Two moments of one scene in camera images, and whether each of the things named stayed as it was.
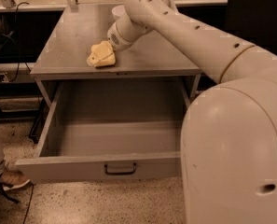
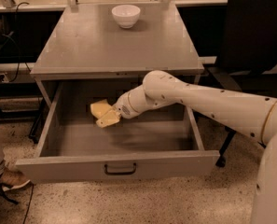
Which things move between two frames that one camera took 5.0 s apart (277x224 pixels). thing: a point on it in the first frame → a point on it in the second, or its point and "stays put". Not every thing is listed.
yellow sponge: [102, 55] → [99, 108]
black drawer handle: [119, 173] stays put
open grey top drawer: [109, 131] stays put
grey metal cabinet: [74, 29] stays put
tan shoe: [16, 178] stays put
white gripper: [116, 40] → [121, 106]
